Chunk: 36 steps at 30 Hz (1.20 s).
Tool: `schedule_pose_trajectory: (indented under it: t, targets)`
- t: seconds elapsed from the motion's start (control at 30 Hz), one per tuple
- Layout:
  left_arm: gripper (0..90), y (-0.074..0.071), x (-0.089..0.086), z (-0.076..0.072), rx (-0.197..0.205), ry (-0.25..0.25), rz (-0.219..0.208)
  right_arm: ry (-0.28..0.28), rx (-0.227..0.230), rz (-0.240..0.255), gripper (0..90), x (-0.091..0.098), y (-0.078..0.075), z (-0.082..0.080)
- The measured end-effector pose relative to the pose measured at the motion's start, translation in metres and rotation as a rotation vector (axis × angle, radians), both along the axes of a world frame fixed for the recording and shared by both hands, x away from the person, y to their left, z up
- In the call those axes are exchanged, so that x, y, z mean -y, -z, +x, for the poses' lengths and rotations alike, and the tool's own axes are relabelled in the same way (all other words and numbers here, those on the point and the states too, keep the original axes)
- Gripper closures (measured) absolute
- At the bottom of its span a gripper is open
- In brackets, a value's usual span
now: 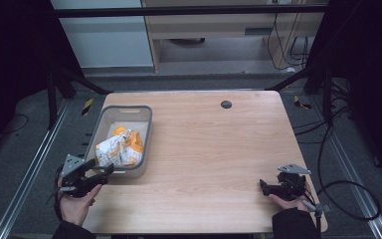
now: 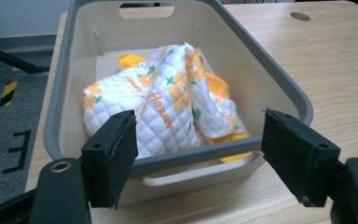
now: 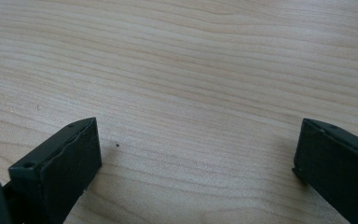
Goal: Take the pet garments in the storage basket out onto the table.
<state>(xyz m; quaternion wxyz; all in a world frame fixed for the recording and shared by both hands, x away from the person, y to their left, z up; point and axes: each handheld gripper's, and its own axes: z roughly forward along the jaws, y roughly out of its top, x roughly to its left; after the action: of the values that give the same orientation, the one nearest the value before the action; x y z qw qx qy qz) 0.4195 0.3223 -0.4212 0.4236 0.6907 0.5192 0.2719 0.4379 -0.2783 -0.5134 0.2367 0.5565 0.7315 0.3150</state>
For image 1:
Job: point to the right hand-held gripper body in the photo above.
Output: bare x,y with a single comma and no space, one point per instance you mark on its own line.
291,184

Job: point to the wooden desk in background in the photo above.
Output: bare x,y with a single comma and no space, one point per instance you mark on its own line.
225,30

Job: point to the grey plastic basket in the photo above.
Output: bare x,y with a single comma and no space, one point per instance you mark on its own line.
121,139

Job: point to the grey table grommet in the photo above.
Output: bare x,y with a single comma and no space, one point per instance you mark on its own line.
226,104

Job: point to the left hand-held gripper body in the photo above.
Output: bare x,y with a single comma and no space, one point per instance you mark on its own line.
74,176

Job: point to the yellow and black tape strip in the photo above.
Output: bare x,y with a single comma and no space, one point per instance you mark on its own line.
87,106
301,103

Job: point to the black horizontal bar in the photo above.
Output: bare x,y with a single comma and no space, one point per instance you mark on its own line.
189,11

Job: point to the black metal stand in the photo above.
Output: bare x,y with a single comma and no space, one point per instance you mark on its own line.
315,79
58,86

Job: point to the white and orange bag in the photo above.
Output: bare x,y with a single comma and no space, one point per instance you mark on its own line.
121,149

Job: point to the aluminium floor rail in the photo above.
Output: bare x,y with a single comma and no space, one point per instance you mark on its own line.
351,169
30,167

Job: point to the person's right hand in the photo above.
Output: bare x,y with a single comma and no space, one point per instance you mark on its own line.
290,203

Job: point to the white cabinet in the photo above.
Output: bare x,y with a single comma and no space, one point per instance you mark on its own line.
106,36

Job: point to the person's left hand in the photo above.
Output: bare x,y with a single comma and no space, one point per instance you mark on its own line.
76,204

